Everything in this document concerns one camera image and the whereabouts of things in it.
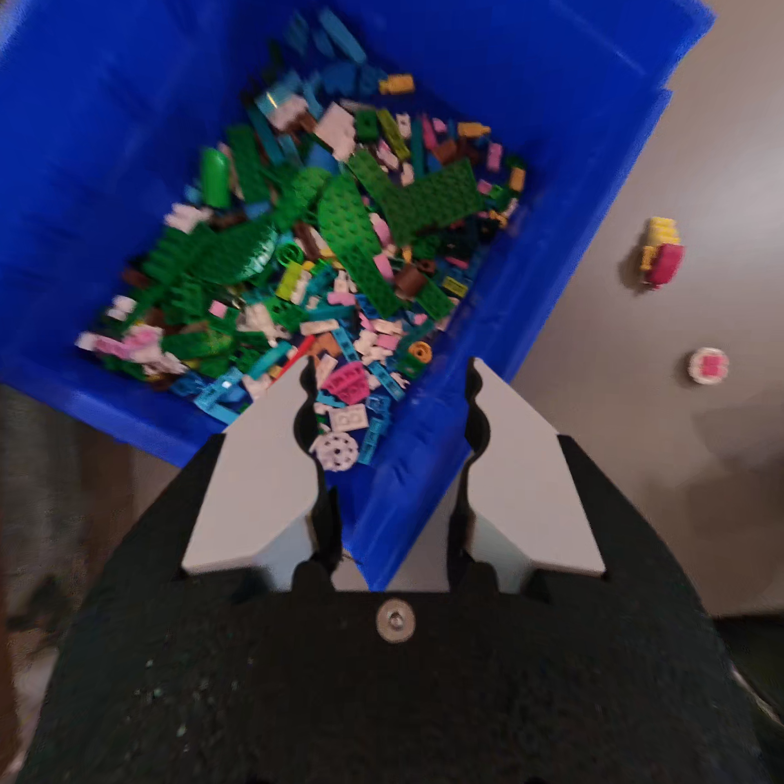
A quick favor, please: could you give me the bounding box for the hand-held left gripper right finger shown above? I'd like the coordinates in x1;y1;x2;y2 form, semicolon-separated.
447;357;606;592

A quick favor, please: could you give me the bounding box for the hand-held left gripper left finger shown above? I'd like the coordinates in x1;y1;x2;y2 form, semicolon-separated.
182;355;343;590

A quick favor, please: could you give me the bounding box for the pink and yellow lego assembly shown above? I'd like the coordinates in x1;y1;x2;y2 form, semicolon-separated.
637;216;686;290

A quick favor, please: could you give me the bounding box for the pile of mixed lego pieces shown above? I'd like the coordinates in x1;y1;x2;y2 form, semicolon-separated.
73;9;529;472

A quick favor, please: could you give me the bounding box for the blue plastic bin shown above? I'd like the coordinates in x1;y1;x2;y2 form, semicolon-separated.
0;0;716;592

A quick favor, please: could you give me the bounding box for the round white pink lego piece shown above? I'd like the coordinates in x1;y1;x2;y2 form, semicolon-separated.
687;347;730;385

